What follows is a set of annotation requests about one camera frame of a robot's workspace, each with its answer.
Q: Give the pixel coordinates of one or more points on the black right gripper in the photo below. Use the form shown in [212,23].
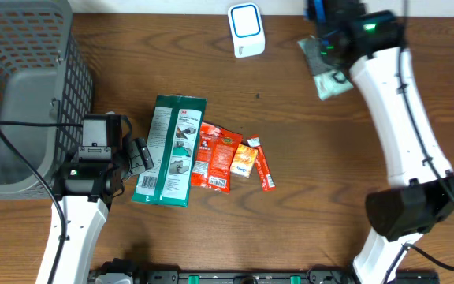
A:
[339,65]

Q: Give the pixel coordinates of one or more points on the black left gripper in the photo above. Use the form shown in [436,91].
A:
[137,156]

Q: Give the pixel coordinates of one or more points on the mint green snack packet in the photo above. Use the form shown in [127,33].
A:
[329,81]

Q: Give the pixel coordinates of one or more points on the green white packet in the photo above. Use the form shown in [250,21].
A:
[172,141]

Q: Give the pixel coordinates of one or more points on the red snack bag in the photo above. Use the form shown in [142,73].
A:
[217,147]

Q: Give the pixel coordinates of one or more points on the orange white small packet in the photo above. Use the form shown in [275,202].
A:
[243,161]

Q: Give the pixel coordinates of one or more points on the red stick packet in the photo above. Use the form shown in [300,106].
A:
[261,165]

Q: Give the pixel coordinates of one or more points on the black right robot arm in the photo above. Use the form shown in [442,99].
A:
[372,50]

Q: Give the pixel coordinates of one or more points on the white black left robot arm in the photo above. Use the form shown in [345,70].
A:
[84,186]

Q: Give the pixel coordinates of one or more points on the white barcode scanner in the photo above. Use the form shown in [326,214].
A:
[247,30]

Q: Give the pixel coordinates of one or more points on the grey plastic mesh basket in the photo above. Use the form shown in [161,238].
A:
[45,90]

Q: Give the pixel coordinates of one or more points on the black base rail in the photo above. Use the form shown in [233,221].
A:
[227,278]

